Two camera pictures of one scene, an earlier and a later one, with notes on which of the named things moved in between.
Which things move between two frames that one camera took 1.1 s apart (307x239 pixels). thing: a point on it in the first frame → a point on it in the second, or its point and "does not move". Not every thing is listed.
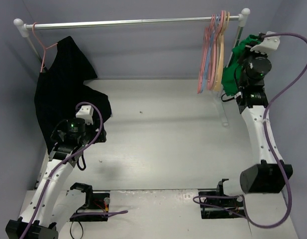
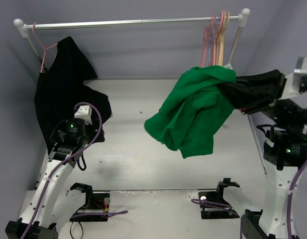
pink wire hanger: (208, 31) does not move
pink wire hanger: (44, 48) does not move
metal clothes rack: (24, 28) does not move
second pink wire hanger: (211, 71) does not move
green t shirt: (231, 76) → (190, 116)
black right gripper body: (248, 49) → (278, 87)
